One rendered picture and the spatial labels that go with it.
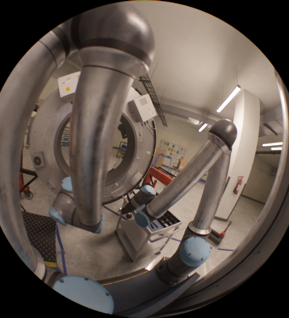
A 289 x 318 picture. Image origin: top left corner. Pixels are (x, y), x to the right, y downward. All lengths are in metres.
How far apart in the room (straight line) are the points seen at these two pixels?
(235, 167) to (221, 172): 2.77
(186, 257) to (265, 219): 0.34
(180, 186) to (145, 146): 0.88
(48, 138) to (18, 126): 0.93
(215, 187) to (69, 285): 0.63
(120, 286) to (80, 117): 0.64
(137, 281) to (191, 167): 0.61
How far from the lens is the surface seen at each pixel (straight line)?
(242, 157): 3.43
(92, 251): 1.50
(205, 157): 0.42
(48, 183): 1.20
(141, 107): 1.05
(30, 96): 0.18
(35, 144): 1.16
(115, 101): 0.15
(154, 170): 1.85
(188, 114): 5.99
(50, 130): 1.08
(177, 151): 9.66
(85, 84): 0.15
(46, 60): 0.19
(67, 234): 1.63
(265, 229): 0.34
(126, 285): 0.64
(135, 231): 1.44
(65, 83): 0.95
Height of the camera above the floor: 1.33
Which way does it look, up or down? 8 degrees down
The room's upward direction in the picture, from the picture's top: 19 degrees clockwise
